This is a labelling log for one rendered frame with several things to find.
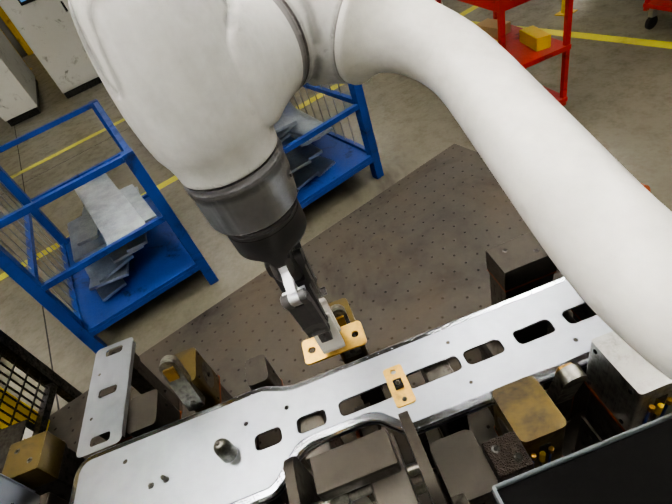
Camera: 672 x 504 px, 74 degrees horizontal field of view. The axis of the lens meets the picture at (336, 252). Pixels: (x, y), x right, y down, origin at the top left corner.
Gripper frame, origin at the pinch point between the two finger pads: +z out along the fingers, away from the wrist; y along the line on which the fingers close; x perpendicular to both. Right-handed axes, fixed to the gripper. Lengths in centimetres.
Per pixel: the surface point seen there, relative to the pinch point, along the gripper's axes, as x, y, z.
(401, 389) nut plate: -5.6, 5.9, 33.2
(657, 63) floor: -254, 234, 153
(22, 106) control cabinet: 382, 696, 137
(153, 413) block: 47, 21, 35
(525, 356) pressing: -28.7, 4.0, 34.2
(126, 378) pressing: 53, 32, 33
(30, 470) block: 66, 13, 26
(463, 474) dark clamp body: -9.8, -13.7, 24.7
